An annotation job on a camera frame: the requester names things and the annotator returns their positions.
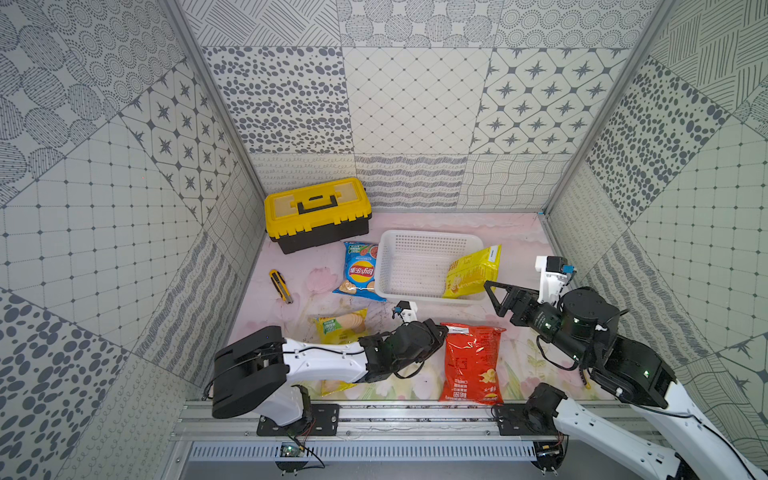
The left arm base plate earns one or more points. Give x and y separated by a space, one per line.
319 420

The white plastic basket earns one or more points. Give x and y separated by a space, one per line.
412 265

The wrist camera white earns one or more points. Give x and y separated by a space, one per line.
405 312
556 273

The yellow black utility knife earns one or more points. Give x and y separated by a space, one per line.
281 286

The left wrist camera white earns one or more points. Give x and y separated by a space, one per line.
405 312

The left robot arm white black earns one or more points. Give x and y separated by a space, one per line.
265 371

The yellow Lays chips bag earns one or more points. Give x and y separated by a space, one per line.
340 330

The aluminium rail frame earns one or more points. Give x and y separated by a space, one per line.
361 421

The yellow black toolbox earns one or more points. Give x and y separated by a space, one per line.
317 215

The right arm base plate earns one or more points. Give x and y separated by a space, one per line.
533 418

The blue chips bag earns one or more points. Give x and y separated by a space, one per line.
359 271

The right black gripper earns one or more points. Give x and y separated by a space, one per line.
524 298

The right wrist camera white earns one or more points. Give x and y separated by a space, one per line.
556 273

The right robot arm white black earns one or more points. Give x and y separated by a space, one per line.
637 376

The red chips bag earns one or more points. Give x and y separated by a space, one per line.
471 358

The yellow chips bag orange print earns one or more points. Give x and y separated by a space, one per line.
467 275

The white slotted cable duct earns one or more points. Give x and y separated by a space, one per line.
344 451

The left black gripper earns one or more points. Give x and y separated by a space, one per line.
433 332

